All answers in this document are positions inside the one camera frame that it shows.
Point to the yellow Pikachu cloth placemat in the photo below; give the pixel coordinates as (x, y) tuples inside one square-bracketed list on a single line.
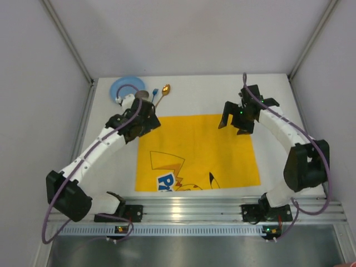
[(188, 153)]

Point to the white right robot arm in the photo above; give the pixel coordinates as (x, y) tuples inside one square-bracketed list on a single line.
[(308, 162)]

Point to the blue round plate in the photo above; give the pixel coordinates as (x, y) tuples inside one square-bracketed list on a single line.
[(125, 86)]

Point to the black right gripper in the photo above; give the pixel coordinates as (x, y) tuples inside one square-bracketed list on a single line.
[(239, 121)]

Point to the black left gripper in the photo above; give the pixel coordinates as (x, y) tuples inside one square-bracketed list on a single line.
[(151, 117)]

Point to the gold metal spoon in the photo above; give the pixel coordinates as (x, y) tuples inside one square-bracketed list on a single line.
[(164, 92)]

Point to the perforated cable duct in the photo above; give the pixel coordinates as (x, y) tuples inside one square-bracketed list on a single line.
[(169, 230)]

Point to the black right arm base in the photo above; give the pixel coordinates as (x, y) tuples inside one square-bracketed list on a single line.
[(254, 214)]

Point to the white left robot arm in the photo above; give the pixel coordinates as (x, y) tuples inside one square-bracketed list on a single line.
[(72, 191)]

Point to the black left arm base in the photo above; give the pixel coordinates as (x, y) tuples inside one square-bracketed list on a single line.
[(134, 213)]

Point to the blue handled fork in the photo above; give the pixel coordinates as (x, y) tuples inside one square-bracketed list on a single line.
[(154, 93)]

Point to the aluminium mounting rail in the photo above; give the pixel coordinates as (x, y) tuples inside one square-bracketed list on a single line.
[(221, 210)]

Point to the brown and white metal cup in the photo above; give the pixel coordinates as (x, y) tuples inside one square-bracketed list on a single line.
[(142, 95)]

